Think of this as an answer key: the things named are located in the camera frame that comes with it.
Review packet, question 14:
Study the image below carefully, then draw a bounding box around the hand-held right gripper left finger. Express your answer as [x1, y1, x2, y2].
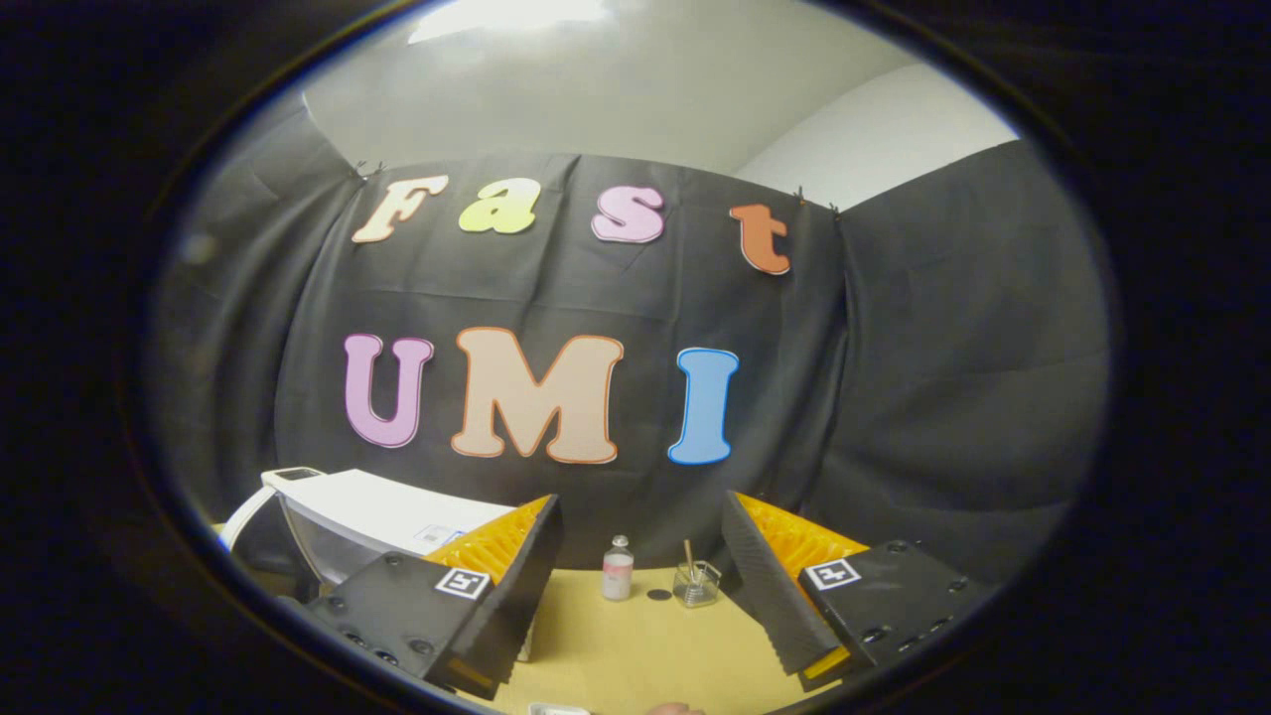
[298, 494, 565, 701]

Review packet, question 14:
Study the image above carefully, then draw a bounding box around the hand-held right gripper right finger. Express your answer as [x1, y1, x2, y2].
[721, 490, 994, 694]

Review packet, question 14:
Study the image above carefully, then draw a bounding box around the white microwave oven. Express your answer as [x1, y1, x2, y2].
[218, 469, 542, 664]

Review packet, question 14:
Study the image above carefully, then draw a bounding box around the glass jar with sticks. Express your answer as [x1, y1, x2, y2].
[673, 540, 723, 609]

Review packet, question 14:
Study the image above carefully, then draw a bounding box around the small bottle with pink label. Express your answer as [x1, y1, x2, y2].
[603, 535, 635, 602]

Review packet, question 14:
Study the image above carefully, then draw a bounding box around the black backdrop cloth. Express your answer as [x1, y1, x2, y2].
[149, 99, 1113, 607]

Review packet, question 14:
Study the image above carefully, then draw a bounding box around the ceiling light panel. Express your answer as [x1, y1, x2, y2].
[407, 0, 617, 46]

